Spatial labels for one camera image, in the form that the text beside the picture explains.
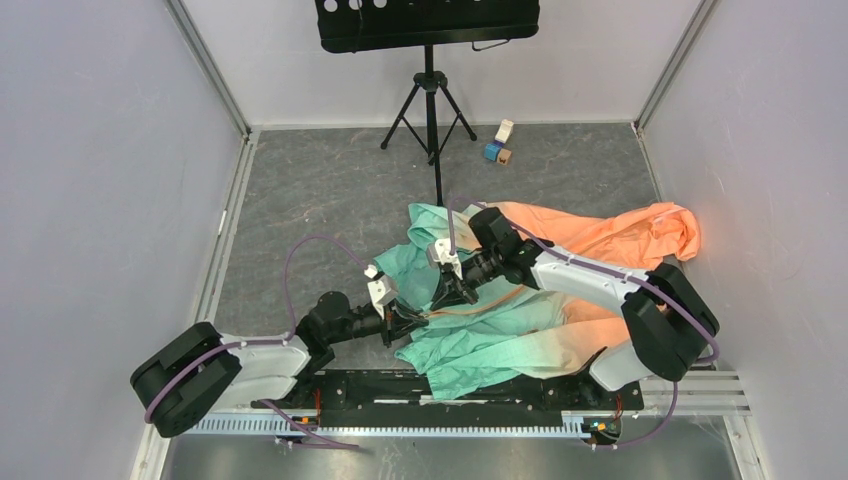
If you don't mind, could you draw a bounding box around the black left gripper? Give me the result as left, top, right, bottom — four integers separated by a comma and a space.
327, 297, 428, 348

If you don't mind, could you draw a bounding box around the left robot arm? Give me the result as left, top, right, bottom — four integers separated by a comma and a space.
130, 291, 428, 438

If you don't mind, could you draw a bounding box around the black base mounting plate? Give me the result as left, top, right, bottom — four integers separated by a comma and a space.
273, 369, 644, 428

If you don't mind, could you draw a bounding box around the green and orange jacket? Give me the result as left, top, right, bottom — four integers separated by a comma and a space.
375, 201, 701, 400

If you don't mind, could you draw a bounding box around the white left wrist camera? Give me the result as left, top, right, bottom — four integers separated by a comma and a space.
364, 264, 398, 320

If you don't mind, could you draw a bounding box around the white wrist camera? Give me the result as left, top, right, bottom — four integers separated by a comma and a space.
426, 238, 463, 279
364, 264, 398, 320

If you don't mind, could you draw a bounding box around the black music stand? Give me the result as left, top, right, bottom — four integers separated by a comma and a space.
314, 0, 541, 206

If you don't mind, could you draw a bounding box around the blue toy cube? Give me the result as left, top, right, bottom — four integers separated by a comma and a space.
483, 143, 502, 162

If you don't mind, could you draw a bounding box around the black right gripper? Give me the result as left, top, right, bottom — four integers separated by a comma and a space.
429, 248, 501, 311

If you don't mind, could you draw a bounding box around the brown wooden toy cube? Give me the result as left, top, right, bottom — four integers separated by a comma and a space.
496, 148, 512, 165

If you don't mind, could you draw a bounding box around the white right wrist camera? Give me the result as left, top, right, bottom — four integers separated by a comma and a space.
426, 238, 463, 279

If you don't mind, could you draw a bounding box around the white toy block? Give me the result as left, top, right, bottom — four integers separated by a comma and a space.
494, 119, 514, 145

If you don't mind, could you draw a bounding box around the grey slotted cable duct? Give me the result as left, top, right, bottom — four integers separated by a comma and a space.
185, 412, 590, 440

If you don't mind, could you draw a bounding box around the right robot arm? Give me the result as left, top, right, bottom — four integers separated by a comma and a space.
427, 207, 720, 408

